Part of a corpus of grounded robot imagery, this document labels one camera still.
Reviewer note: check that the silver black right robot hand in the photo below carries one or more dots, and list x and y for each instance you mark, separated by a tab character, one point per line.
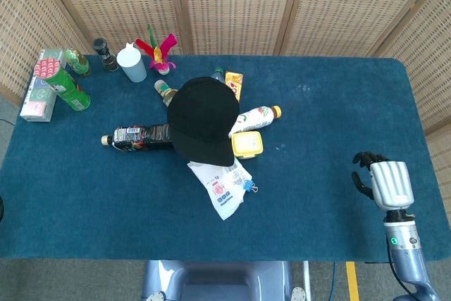
391	184

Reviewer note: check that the small green dinosaur bottle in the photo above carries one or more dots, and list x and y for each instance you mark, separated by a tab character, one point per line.
79	63

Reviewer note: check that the yellow square container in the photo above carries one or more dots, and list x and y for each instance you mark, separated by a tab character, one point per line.
246	144

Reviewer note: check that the yellow snack packet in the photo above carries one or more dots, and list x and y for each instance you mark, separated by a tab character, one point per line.
234	84

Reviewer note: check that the pale blue plastic cup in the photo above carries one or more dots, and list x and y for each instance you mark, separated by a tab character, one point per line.
132	65

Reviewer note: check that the tissue pack box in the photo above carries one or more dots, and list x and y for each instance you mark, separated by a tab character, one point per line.
37	103

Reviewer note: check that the blue binder clip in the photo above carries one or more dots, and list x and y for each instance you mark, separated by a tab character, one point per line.
248	185

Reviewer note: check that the clear tea bottle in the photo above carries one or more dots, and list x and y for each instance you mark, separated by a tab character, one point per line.
163	89

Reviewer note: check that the white plastic packet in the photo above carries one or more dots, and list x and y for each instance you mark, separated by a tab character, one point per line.
222	191

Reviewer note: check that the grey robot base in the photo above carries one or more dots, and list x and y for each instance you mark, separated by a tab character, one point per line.
218	280

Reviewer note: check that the colourful feather shuttlecock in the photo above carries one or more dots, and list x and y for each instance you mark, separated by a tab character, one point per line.
158	56

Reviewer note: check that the woven folding screen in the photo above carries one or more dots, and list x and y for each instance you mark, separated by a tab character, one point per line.
317	5

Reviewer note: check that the small bottle with green cap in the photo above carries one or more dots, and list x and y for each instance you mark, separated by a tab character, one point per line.
217	73

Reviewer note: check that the white yogurt bottle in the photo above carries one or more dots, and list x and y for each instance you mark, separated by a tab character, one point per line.
255	117

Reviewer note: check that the black pepper grinder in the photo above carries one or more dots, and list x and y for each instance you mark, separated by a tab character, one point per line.
107	59

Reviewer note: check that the dark coffee plastic bottle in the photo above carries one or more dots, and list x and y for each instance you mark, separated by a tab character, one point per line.
141	135

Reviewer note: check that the green chips can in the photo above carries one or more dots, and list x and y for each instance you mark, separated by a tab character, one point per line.
67	86

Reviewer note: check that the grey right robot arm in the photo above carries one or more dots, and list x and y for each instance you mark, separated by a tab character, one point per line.
405	251

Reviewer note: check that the blue table cloth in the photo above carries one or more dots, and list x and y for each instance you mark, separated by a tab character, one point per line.
105	209

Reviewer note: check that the black baseball cap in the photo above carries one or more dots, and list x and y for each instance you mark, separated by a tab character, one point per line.
202	121

